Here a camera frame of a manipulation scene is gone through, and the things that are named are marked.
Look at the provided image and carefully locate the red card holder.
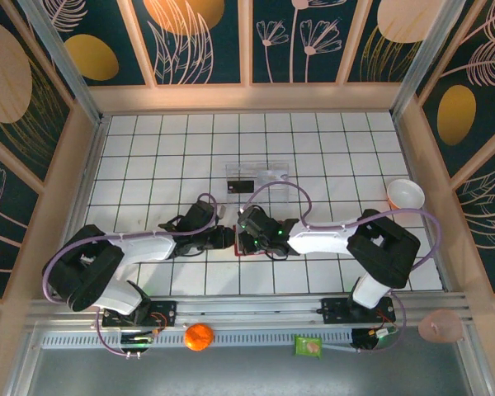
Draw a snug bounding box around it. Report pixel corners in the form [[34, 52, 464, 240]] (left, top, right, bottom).
[[233, 233, 269, 257]]

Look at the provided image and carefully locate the clear acrylic tray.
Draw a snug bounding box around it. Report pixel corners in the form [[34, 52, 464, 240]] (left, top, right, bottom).
[[224, 163, 292, 205]]

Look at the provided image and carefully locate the black VIP card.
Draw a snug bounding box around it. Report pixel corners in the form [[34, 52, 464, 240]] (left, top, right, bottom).
[[226, 179, 256, 195]]

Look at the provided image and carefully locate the white VIP card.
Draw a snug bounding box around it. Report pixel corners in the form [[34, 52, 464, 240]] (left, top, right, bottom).
[[257, 169, 289, 185]]

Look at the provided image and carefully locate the orange ball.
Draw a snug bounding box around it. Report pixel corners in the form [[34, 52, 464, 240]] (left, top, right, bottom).
[[184, 323, 214, 352]]

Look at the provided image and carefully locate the green snack packet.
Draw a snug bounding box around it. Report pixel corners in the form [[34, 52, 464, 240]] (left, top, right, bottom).
[[293, 335, 323, 359]]

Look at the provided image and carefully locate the black controller board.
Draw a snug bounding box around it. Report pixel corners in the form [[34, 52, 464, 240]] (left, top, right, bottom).
[[350, 325, 399, 355], [120, 329, 154, 359]]

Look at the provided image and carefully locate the white bowl with orange outside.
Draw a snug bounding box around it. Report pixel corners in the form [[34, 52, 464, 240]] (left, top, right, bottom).
[[386, 177, 425, 211]]

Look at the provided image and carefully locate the pink round object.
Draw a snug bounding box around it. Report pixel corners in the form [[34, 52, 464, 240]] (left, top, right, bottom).
[[417, 309, 465, 343]]

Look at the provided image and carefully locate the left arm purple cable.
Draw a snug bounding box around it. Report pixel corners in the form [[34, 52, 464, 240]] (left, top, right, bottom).
[[43, 192, 226, 359]]

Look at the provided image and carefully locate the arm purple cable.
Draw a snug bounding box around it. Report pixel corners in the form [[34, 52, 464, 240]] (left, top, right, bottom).
[[238, 181, 442, 356], [43, 192, 226, 359]]

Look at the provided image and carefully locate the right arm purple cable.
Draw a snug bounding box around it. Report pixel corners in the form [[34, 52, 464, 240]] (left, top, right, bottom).
[[238, 181, 442, 356]]

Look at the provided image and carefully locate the aluminium rail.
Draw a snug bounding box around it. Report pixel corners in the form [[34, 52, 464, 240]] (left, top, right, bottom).
[[24, 290, 475, 331]]

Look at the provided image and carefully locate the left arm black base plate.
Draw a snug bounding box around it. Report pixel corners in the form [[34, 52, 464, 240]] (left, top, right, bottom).
[[101, 299, 178, 329]]

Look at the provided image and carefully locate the slotted grey cable duct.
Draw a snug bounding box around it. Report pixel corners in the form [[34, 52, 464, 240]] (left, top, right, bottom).
[[40, 329, 356, 350]]

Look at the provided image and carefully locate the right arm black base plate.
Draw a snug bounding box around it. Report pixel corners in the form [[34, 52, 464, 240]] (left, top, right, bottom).
[[320, 296, 397, 325]]

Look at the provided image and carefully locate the aluminium frame post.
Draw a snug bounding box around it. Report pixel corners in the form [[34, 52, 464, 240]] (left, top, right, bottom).
[[18, 0, 105, 125], [389, 0, 467, 120]]

